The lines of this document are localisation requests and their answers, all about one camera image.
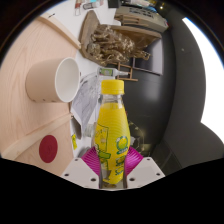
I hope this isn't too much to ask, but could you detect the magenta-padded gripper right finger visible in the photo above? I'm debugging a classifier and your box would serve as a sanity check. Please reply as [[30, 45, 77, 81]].
[[123, 146, 166, 190]]

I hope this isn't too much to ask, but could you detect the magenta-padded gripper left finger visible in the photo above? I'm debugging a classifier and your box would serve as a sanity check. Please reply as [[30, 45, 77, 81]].
[[61, 146, 101, 190]]

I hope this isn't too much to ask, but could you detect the yellow drink bottle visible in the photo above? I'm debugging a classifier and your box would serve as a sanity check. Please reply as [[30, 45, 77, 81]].
[[93, 79, 132, 186]]

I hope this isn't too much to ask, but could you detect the small yellow item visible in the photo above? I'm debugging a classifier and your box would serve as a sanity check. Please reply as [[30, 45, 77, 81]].
[[70, 133, 78, 151]]

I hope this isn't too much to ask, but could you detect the flat round red coaster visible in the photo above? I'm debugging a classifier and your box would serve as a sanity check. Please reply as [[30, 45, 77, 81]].
[[38, 134, 59, 164]]

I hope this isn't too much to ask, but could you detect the printed paper sheet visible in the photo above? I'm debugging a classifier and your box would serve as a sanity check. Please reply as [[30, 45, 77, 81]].
[[69, 72, 103, 134]]

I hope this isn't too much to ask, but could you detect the light wooden drawing board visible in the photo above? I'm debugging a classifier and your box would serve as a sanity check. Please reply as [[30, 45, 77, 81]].
[[0, 14, 82, 177]]

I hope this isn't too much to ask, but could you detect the beige cup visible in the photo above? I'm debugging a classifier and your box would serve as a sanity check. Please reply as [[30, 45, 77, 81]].
[[25, 57, 81, 104]]

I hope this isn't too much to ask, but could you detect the wooden easel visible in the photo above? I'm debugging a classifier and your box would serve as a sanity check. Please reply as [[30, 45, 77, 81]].
[[111, 56, 163, 83]]

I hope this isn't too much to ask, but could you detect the white bottle with green label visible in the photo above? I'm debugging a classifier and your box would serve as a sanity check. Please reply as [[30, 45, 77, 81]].
[[97, 66, 130, 78]]

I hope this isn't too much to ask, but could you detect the brown wooden tree sculpture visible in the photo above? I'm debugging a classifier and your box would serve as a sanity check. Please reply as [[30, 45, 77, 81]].
[[78, 9, 163, 68]]

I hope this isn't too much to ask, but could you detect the wooden paint brush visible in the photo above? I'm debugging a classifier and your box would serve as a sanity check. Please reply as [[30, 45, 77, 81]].
[[73, 0, 83, 16]]

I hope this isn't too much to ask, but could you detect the small paint jar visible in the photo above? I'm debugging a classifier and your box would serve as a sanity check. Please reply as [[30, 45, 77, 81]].
[[83, 0, 101, 11]]

